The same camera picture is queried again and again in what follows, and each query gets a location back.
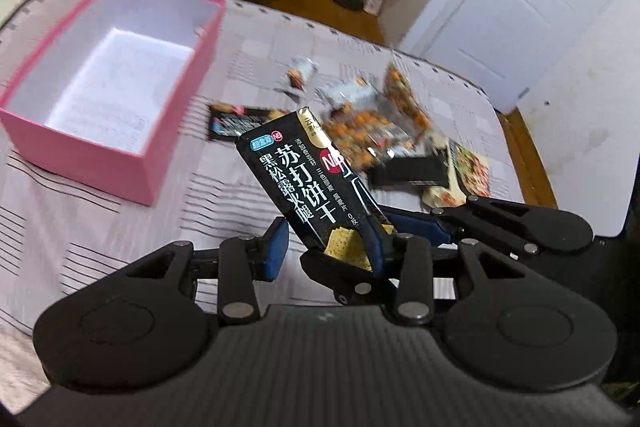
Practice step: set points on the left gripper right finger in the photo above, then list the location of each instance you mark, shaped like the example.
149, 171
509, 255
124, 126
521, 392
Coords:
411, 265

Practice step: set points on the small white snack packet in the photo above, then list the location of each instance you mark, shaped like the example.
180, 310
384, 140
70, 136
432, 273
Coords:
298, 75

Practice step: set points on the clear bag mixed nuts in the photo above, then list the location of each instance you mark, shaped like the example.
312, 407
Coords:
367, 138

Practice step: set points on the pink cardboard box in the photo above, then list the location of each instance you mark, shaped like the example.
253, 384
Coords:
101, 98

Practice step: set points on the beige instant noodle bag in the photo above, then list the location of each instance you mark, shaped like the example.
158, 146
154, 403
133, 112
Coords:
467, 175

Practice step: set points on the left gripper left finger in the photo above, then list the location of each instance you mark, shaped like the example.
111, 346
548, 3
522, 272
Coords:
243, 261

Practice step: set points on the black soda cracker packet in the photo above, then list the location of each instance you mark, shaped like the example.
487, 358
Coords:
311, 183

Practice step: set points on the black foil snack packet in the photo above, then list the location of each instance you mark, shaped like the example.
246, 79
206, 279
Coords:
430, 170

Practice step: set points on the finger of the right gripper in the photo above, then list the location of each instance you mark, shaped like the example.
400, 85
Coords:
411, 225

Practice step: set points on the white grey snack packet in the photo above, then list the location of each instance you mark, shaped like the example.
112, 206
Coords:
354, 91

